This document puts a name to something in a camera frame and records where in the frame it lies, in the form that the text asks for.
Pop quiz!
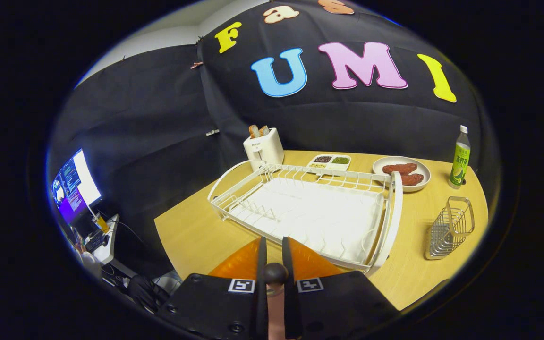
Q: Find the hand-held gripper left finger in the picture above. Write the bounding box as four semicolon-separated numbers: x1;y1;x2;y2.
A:
156;236;269;340

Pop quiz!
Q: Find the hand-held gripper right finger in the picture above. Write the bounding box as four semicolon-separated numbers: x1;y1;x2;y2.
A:
281;236;400;340

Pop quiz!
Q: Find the brown handled spoon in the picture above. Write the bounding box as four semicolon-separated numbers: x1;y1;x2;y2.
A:
263;263;289;340

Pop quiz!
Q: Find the white wire dish rack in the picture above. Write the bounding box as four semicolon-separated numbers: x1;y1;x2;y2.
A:
207;161;404;276

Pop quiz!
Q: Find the silver wire basket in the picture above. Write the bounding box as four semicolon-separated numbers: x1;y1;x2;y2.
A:
425;196;475;261

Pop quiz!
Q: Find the beige round food dish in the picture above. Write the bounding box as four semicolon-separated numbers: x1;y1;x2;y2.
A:
373;156;431;192

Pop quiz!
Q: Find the dark cloth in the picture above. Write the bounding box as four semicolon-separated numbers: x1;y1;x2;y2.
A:
128;275;170;311

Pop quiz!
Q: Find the white divided snack tray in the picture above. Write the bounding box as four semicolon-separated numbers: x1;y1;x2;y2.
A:
307;153;352;176

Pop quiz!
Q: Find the white toaster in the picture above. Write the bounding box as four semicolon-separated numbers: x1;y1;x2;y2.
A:
243;127;285;171

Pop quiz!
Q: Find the white side desk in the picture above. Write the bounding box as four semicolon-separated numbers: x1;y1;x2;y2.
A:
90;213;136;279

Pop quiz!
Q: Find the black keyboard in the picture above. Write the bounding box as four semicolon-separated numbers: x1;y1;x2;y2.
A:
85;231;108;253

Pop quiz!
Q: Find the black backdrop cloth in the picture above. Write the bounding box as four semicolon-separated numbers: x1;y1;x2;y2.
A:
48;0;499;279

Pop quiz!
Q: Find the computer monitor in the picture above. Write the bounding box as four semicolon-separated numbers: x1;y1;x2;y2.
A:
51;149;102;225

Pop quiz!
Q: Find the green label drink bottle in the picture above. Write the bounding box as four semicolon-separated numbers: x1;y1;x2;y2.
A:
448;125;471;189

